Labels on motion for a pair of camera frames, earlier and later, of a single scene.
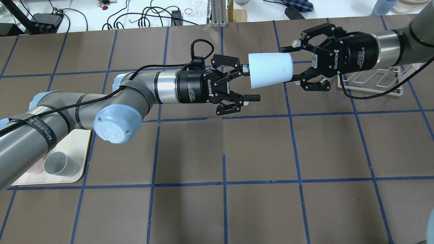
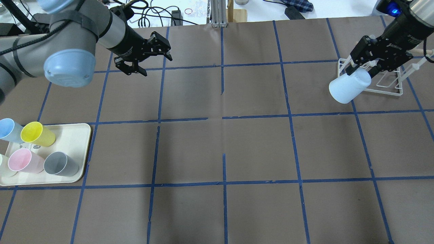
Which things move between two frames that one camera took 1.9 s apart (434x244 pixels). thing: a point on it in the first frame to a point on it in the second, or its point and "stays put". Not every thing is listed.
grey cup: [59, 163] stays put
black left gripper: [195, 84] to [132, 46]
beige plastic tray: [75, 145] stays put
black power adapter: [292, 13] stays put
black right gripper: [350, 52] to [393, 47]
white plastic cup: [268, 68] to [346, 88]
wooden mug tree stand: [235, 15] stays put
